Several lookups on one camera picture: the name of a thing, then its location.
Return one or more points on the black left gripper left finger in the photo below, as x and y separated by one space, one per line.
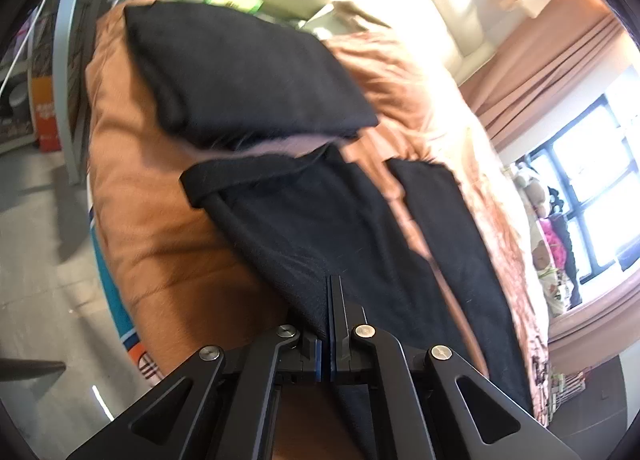
216 405

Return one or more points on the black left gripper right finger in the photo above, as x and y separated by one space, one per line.
428 404

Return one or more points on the black pants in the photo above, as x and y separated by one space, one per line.
299 222

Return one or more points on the orange bed duvet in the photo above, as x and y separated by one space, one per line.
179 279

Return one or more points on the pile of plush toys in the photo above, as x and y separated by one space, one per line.
552 247

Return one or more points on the black framed window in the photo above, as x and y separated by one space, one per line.
590 164

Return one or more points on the folded black garment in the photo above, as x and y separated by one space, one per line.
224 79

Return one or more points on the pink curtain left of window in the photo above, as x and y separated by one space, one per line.
538 65

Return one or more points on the orange box on floor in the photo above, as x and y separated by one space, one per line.
44 112

